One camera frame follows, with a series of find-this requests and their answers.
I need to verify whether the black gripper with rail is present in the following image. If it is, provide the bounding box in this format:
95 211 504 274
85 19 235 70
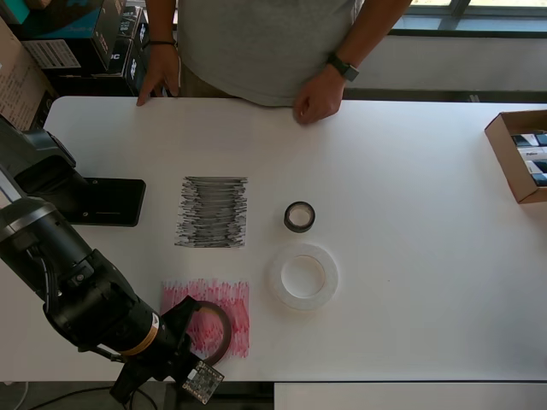
109 297 203 405

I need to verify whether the red tape roll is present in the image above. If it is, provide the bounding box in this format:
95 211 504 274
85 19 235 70
187 300 234 367

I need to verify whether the black tape roll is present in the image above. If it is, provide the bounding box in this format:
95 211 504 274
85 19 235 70
284 201 316 235

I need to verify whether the person right forearm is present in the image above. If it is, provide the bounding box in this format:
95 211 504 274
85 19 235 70
144 0 180 48

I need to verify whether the person left forearm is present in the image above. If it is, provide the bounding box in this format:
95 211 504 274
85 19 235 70
326 0 414 69

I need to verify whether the white tape roll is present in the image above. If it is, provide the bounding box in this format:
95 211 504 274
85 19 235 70
268 243 341 314

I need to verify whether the person right hand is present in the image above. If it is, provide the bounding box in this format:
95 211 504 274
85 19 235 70
135 44 180 107

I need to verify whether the person left hand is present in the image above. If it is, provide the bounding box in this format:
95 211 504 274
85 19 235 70
292 67 346 126

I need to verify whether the red scribbled paper sheet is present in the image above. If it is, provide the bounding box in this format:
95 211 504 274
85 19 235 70
161 278 251 359

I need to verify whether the dark table leg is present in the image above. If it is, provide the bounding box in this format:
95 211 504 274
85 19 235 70
164 382 197 410

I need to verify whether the black scribbled paper sheet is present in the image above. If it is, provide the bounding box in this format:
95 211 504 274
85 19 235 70
174 174 250 251

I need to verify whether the white side table top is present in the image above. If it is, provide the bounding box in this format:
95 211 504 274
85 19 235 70
273 382 547 410

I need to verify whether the dark printed carton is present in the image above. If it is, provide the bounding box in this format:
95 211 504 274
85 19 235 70
123 23 151 97

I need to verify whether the person torso in grey shirt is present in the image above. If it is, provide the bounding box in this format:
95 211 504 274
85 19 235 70
175 0 414 108

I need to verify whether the large printed cardboard box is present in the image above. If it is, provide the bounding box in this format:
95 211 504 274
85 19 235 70
0 16 59 123

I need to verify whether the black wrist watch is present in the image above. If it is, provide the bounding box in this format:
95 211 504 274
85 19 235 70
326 51 361 82

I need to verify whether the black carton with white label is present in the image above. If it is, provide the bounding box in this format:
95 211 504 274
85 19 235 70
21 38 134 97

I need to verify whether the black carton with white print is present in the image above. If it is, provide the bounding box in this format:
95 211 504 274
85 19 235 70
115 4 150 44

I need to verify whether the teal and black carton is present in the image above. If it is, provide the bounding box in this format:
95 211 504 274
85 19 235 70
0 0 127 42

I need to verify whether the open brown cardboard tray box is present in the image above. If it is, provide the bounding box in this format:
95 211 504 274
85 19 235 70
484 109 547 205

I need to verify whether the small white printed box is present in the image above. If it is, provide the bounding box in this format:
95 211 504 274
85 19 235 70
515 146 547 162

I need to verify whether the small black and white box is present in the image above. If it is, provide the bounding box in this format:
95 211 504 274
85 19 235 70
510 132 547 149

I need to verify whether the camera circuit board on bracket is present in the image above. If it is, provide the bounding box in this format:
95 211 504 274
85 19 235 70
181 360 226 405

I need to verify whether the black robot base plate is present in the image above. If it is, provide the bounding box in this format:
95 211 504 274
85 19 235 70
68 178 147 228

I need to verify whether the black floor cable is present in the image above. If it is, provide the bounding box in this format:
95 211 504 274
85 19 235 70
25 384 172 410

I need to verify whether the white floor cable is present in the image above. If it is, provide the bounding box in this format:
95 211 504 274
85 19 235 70
0 379 31 410

